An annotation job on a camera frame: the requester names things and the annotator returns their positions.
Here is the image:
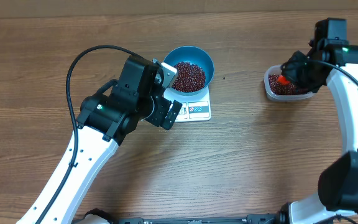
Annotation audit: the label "red measuring scoop blue handle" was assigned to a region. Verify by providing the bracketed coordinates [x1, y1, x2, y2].
[277, 75, 290, 85]

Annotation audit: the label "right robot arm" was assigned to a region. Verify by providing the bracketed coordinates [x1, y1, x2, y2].
[279, 18, 358, 223]

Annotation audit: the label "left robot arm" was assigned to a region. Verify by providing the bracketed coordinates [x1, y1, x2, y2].
[19, 90, 181, 224]

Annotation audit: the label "white digital kitchen scale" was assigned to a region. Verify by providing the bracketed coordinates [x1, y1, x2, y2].
[163, 87, 211, 123]

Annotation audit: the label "red beans in bowl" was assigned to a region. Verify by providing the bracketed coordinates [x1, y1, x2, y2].
[172, 62, 206, 93]

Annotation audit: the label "blue metal bowl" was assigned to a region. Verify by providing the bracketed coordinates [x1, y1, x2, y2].
[163, 46, 215, 89]

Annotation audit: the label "clear plastic bean container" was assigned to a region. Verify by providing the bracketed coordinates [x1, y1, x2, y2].
[264, 65, 314, 101]

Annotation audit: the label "red adzuki beans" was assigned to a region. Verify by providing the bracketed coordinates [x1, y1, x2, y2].
[268, 74, 308, 95]

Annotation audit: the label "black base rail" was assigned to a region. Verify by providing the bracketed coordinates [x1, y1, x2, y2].
[112, 212, 290, 224]

